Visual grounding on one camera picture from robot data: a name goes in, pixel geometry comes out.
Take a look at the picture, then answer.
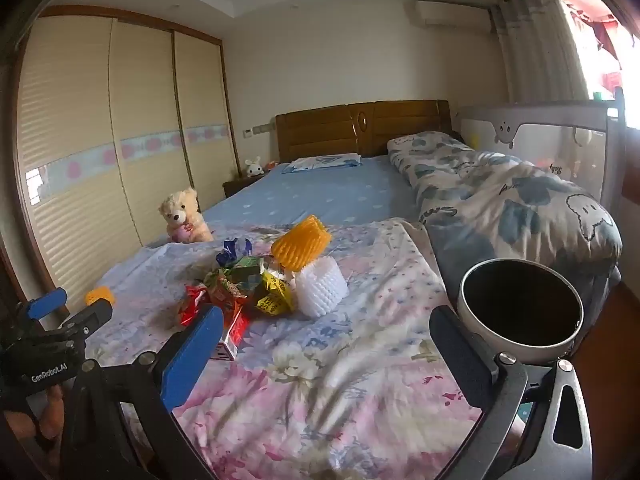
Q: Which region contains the red green snack packet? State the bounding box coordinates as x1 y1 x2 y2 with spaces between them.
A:
202 267 251 311

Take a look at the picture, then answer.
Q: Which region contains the small yellow foam piece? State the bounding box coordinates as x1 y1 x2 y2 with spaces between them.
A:
85 286 117 308

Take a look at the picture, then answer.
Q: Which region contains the orange foam fruit net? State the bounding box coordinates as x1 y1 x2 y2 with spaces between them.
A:
271 215 332 273

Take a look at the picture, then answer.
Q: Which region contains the red hanging cloth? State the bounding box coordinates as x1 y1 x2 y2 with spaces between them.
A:
567 0 627 68

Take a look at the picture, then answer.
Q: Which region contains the green cloth item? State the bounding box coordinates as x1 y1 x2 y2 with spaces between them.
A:
227 256 264 286

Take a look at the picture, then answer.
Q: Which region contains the grey dotted curtain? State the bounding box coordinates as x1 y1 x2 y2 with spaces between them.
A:
490 0 592 106

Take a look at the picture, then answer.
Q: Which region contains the grey bed guard rail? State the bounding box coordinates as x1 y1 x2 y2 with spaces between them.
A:
457 92 626 211

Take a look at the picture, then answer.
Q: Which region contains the red snack wrapper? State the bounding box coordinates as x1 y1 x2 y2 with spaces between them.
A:
179 283 213 328

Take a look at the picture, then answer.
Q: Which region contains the white air conditioner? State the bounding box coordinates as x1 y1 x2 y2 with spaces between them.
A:
414 0 493 36

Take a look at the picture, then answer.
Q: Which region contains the wooden bed headboard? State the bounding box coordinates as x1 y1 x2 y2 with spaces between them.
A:
275 100 453 163

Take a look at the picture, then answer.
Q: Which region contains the dark wooden nightstand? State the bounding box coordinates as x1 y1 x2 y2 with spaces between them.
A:
222 172 266 199

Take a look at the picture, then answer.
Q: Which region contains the pink floral blanket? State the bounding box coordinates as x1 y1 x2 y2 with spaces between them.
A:
95 218 486 480

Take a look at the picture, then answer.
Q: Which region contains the blue white pillow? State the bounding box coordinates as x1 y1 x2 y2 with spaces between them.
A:
281 152 362 175

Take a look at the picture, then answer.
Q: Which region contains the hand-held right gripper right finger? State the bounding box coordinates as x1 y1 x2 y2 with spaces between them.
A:
429 305 601 480

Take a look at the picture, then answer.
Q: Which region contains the person's left hand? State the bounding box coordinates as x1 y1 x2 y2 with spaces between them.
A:
39 389 69 442

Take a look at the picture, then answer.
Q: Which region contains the yellow snack wrapper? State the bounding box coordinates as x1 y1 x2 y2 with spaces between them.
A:
255 270 294 316

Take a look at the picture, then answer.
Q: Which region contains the blue cloud print quilt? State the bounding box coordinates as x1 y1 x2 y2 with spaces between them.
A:
387 130 624 311

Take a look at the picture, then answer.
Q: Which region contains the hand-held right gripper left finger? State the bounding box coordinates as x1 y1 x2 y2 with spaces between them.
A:
60 304 225 480

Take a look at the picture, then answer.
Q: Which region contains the beige teddy bear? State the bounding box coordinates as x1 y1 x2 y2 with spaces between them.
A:
159 187 214 245

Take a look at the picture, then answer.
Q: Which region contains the white round bowl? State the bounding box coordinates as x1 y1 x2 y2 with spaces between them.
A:
456 258 585 366

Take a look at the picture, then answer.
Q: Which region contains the light blue bedsheet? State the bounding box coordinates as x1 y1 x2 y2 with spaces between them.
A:
202 155 421 246

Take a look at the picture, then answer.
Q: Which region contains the cream sliding-door wardrobe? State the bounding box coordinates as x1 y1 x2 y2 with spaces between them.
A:
15 5 241 311

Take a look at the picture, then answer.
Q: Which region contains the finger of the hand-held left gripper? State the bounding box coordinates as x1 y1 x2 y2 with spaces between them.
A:
62 300 114 343
0 287 69 336

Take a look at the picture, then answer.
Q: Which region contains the red white carton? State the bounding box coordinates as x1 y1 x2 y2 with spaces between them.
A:
210 305 251 361

